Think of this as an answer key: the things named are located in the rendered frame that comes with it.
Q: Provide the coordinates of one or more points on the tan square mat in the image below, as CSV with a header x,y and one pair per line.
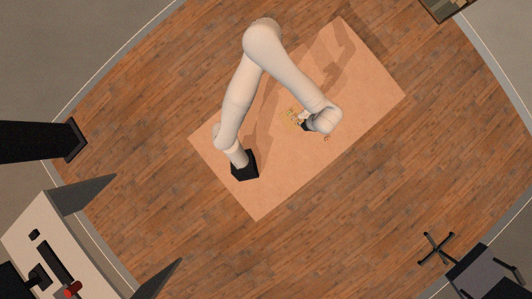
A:
x,y
291,126

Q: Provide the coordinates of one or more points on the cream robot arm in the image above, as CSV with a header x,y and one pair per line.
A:
x,y
263,50

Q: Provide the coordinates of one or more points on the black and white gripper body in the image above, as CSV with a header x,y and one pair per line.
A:
x,y
306,124

